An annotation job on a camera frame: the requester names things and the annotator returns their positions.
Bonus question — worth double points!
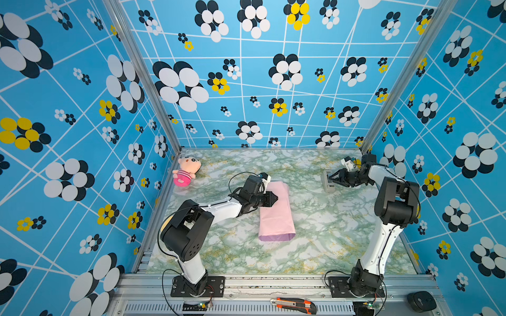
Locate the pink plush doll toy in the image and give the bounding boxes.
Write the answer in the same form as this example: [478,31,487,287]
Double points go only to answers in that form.
[173,156,202,187]

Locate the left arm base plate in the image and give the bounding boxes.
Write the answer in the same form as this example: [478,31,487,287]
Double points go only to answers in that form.
[171,274,225,298]

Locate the purple wrapping paper sheet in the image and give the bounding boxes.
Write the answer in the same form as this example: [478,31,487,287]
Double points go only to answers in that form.
[258,182,296,242]

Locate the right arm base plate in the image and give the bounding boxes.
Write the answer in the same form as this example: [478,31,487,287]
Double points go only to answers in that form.
[327,275,386,298]

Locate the black computer mouse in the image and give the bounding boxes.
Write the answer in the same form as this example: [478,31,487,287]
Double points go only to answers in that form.
[407,291,437,313]

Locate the red black utility knife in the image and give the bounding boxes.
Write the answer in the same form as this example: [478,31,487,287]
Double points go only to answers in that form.
[270,298,318,315]

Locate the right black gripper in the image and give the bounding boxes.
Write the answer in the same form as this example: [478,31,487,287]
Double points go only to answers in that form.
[329,170,370,187]

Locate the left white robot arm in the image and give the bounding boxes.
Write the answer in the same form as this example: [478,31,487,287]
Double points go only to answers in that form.
[158,172,278,286]

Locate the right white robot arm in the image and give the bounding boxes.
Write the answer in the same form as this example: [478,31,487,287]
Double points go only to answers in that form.
[322,154,421,297]

